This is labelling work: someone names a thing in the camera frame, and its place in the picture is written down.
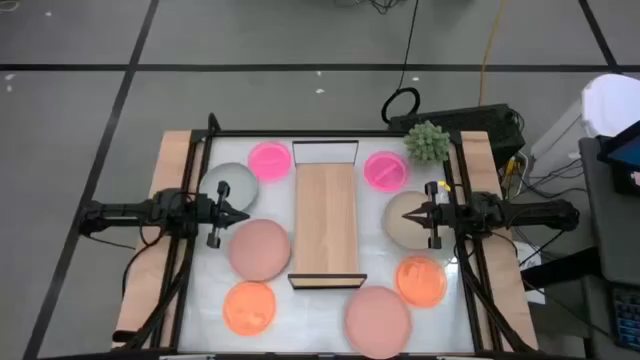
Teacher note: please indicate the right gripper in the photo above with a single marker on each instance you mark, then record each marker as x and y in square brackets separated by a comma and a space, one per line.
[455, 215]

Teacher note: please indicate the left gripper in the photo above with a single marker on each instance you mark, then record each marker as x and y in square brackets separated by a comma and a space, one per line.
[210, 215]

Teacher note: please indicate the beige plate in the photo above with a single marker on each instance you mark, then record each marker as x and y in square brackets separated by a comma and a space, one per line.
[400, 235]

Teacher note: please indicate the grey-green plate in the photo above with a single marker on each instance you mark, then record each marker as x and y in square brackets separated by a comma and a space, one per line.
[241, 181]

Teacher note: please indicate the dusty pink plate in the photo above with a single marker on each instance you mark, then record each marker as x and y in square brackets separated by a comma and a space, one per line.
[259, 250]
[377, 322]

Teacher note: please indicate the pink transparent plate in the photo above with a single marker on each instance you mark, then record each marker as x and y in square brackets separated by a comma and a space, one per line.
[386, 171]
[270, 161]

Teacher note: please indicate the orange transparent plate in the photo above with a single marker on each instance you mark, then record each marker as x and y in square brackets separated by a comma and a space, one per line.
[421, 282]
[249, 308]

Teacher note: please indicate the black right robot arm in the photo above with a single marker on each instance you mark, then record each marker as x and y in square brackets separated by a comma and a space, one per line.
[540, 215]

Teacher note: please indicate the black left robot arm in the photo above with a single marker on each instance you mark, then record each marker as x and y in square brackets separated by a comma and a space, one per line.
[115, 215]

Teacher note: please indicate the wooden shelf with black legs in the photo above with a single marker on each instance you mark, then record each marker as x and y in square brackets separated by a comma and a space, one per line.
[326, 220]

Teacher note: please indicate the yellow tag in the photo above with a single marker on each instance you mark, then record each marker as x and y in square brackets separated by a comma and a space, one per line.
[444, 186]

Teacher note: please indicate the green succulent plant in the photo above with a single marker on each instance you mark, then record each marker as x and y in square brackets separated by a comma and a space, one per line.
[426, 142]

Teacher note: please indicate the black computer case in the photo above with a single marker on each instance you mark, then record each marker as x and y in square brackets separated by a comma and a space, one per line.
[470, 125]

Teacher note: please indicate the white paper sheet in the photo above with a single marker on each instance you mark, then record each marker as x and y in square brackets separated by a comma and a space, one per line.
[531, 280]

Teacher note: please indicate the grey desk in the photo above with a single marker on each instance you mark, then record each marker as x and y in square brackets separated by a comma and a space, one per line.
[612, 230]

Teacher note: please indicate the blue screen device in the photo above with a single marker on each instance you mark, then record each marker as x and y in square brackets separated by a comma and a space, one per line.
[625, 157]

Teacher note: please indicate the white round object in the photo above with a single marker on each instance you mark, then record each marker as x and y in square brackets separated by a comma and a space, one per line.
[612, 102]

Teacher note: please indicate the dark keyboard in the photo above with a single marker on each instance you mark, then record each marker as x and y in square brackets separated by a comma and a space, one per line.
[627, 320]

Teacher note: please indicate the black metal frame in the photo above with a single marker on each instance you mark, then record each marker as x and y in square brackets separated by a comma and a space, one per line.
[189, 165]

